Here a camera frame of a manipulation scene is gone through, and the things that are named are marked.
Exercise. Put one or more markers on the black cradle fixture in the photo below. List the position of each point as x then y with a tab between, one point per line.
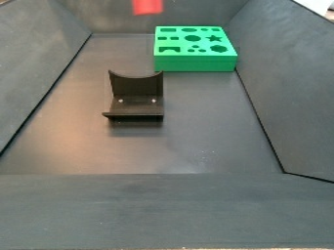
136	96

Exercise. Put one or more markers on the green shape sorter block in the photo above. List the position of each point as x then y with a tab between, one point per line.
193	48

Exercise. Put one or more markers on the red cylinder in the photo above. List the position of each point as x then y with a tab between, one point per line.
147	7

